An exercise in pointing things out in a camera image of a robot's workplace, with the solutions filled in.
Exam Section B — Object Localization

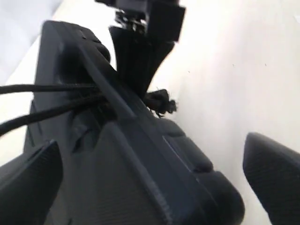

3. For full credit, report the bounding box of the black cord with knot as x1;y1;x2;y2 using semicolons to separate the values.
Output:
0;83;178;136

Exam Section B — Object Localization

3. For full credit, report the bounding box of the black plastic carrying case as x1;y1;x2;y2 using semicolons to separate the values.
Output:
24;21;245;225

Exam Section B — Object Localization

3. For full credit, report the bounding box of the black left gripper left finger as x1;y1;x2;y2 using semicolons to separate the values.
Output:
0;141;63;225

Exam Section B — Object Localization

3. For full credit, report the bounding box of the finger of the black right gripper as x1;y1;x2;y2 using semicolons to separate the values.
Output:
109;26;174;98

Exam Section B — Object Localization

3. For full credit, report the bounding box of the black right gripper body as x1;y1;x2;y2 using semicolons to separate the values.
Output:
96;0;186;42

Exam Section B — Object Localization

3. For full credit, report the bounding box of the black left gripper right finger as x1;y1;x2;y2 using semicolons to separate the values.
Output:
242;133;300;225

